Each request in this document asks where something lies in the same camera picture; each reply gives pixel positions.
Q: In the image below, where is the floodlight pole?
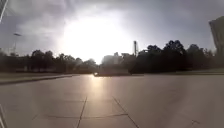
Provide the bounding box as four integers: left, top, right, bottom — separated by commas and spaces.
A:
11, 32, 22, 56

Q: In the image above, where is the concrete kerb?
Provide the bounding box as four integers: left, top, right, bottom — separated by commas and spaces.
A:
0, 74, 81, 86

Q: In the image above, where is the grey concrete slab pavement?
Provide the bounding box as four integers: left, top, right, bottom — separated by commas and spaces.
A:
0, 73, 224, 128

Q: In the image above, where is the grass strip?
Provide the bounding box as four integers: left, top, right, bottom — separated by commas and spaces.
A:
0, 71, 73, 80

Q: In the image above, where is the large building with windows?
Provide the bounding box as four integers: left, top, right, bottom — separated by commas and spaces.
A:
208, 15, 224, 56

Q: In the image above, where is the tall mast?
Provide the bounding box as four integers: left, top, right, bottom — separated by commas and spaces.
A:
133, 40, 139, 57

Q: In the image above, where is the row of dark trees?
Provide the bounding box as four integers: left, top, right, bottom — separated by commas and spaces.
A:
0, 39, 224, 75

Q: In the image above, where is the low wall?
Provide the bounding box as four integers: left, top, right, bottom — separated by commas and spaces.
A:
93, 67, 132, 78

